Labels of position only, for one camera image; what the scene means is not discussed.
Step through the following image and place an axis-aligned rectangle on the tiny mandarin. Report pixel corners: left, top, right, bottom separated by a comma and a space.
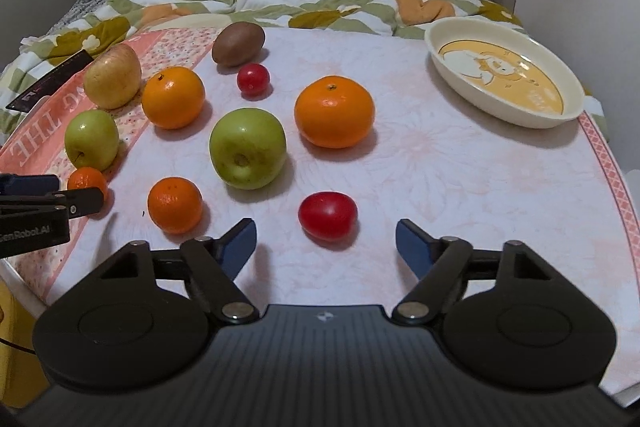
66, 167, 108, 199

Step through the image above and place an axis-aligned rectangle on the small green apple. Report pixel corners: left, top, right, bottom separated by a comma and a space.
64, 109, 119, 171

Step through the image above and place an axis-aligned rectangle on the small mandarin front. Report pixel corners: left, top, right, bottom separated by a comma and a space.
148, 176, 203, 235

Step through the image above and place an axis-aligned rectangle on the large green apple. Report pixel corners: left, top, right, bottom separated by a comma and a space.
209, 107, 288, 190

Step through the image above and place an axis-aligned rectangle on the yellow red apple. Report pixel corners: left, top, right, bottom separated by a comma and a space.
84, 43, 142, 109

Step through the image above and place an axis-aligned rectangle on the large orange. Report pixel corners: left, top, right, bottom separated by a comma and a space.
141, 66, 205, 130
294, 76, 375, 150

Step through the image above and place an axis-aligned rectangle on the small red cherry tomato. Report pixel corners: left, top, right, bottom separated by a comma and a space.
236, 63, 270, 96

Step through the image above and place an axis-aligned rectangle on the brown kiwi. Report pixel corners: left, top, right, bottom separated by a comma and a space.
212, 22, 266, 68

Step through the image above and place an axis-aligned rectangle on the pink floral tablecloth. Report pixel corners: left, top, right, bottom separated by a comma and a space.
1, 28, 639, 392

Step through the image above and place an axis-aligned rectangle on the cream oval cartoon dish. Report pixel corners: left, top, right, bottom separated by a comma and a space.
424, 17, 586, 129

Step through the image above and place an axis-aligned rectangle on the green striped floral blanket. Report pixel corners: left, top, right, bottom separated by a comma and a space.
0, 0, 609, 143

